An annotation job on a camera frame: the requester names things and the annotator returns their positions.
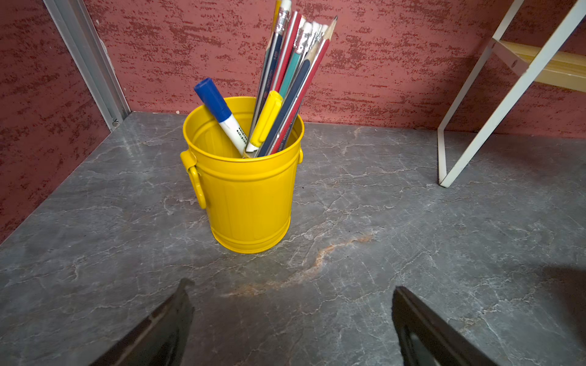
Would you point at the white frame wooden shelf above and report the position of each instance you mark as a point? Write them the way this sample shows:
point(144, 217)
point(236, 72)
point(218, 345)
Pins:
point(547, 65)

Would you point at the blue capped white marker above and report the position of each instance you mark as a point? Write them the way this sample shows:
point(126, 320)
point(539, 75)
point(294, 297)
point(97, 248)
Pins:
point(215, 103)

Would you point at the yellow metal pen bucket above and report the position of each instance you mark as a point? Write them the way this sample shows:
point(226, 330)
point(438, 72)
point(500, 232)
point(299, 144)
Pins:
point(247, 201)

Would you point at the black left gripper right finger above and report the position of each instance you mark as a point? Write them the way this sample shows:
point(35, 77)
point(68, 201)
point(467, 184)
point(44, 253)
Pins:
point(426, 339)

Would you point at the yellow highlighter pen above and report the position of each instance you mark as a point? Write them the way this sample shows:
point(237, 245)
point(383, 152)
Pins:
point(264, 124)

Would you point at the left aluminium corner post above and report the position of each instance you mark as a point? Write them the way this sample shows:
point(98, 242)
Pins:
point(90, 55)

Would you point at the bundle of coloured pencils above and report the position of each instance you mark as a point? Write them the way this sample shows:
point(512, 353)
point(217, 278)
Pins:
point(293, 55)

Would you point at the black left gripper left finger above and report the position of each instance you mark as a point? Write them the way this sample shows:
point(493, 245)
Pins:
point(160, 338)

